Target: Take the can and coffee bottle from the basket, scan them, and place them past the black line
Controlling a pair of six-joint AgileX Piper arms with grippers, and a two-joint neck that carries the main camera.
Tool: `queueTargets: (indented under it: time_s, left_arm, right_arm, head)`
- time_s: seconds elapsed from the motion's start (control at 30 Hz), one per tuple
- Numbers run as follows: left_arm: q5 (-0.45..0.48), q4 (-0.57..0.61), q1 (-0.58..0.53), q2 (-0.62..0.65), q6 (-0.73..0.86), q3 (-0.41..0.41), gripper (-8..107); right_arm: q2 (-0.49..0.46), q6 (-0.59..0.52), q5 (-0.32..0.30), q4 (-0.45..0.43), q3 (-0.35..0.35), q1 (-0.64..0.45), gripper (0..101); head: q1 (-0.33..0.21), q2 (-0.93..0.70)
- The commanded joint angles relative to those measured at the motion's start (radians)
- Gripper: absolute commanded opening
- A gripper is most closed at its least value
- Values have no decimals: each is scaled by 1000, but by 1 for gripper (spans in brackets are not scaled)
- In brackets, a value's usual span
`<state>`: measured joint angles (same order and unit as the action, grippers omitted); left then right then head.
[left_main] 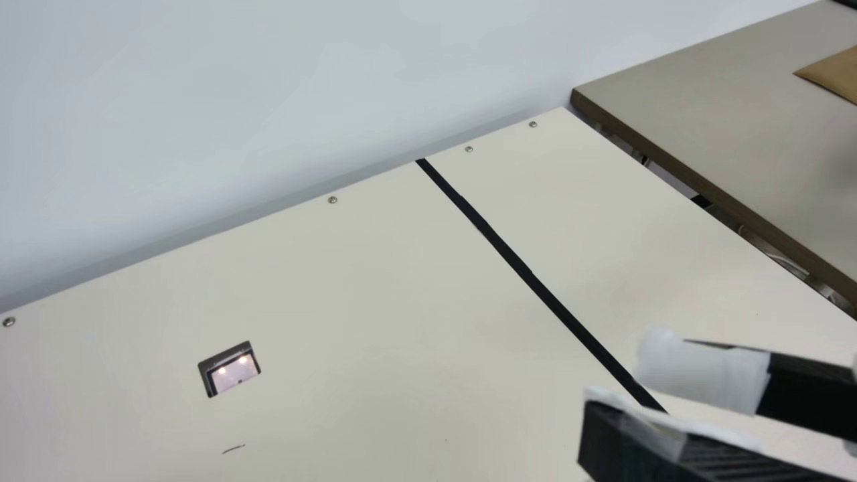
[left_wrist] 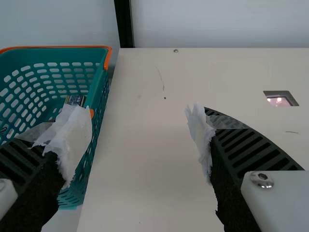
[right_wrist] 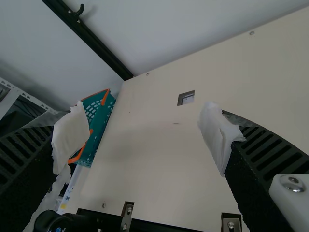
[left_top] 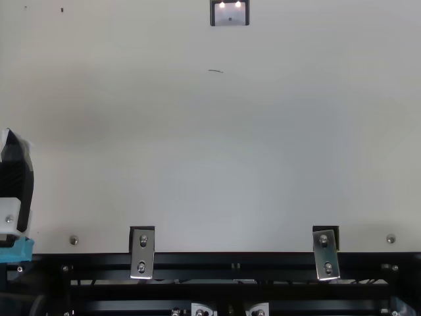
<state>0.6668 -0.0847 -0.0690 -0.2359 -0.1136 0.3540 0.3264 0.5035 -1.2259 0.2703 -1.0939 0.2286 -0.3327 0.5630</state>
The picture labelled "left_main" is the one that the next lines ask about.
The black strip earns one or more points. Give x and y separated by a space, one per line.
509 252

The grey-brown side table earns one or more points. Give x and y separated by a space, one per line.
736 107

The tan cardboard sheet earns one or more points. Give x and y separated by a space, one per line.
837 73

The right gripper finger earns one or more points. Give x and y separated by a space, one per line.
710 375
643 455

